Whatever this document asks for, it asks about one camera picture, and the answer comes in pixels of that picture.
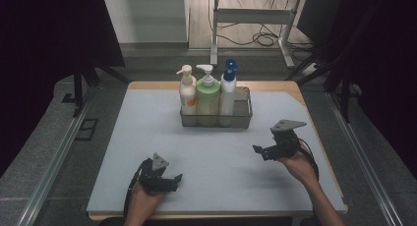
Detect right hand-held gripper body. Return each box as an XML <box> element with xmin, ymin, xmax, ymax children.
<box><xmin>268</xmin><ymin>119</ymin><xmax>308</xmax><ymax>160</ymax></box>

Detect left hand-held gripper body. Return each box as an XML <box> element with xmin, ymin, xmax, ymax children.
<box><xmin>139</xmin><ymin>152</ymin><xmax>175</xmax><ymax>195</ymax></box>

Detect metal mesh basket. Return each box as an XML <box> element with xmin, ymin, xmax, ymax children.
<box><xmin>179</xmin><ymin>85</ymin><xmax>254</xmax><ymax>130</ymax></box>

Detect white bottle blue cap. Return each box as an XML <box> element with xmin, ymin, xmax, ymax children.
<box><xmin>217</xmin><ymin>58</ymin><xmax>239</xmax><ymax>127</ymax></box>

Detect green pump bottle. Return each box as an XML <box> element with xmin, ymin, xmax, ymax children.
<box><xmin>195</xmin><ymin>63</ymin><xmax>221</xmax><ymax>127</ymax></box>

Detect cream pump bottle orange label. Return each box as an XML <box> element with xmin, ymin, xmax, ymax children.
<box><xmin>175</xmin><ymin>64</ymin><xmax>199</xmax><ymax>126</ymax></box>

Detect person's left hand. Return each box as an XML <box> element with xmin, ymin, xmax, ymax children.
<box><xmin>125</xmin><ymin>181</ymin><xmax>169</xmax><ymax>220</ymax></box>

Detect person's right hand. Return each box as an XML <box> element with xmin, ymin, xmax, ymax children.
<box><xmin>277</xmin><ymin>142</ymin><xmax>319</xmax><ymax>188</ymax></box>

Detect wooden table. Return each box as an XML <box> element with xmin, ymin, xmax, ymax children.
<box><xmin>86</xmin><ymin>80</ymin><xmax>349</xmax><ymax>222</ymax></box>

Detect black metal stand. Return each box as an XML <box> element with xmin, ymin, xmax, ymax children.
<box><xmin>284</xmin><ymin>52</ymin><xmax>353</xmax><ymax>124</ymax></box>
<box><xmin>61</xmin><ymin>63</ymin><xmax>131</xmax><ymax>118</ymax></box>

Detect white power strip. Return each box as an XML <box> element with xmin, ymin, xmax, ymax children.
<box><xmin>300</xmin><ymin>63</ymin><xmax>320</xmax><ymax>77</ymax></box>

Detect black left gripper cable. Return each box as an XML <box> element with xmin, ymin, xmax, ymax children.
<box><xmin>123</xmin><ymin>158</ymin><xmax>152</xmax><ymax>219</ymax></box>

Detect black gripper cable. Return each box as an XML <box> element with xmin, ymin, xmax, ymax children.
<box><xmin>123</xmin><ymin>158</ymin><xmax>152</xmax><ymax>219</ymax></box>
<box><xmin>297</xmin><ymin>138</ymin><xmax>321</xmax><ymax>182</ymax></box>

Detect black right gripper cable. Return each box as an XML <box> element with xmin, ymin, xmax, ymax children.
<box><xmin>297</xmin><ymin>138</ymin><xmax>321</xmax><ymax>182</ymax></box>

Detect aluminium rail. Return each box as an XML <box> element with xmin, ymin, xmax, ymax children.
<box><xmin>15</xmin><ymin>87</ymin><xmax>97</xmax><ymax>226</ymax></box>
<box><xmin>326</xmin><ymin>90</ymin><xmax>405</xmax><ymax>226</ymax></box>

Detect black floor cables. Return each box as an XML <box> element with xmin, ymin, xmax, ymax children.
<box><xmin>214</xmin><ymin>0</ymin><xmax>318</xmax><ymax>62</ymax></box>

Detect white metal desk frame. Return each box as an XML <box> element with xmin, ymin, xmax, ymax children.
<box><xmin>209</xmin><ymin>0</ymin><xmax>301</xmax><ymax>70</ymax></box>

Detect white wall panel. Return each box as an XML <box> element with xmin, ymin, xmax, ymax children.
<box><xmin>102</xmin><ymin>0</ymin><xmax>190</xmax><ymax>45</ymax></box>

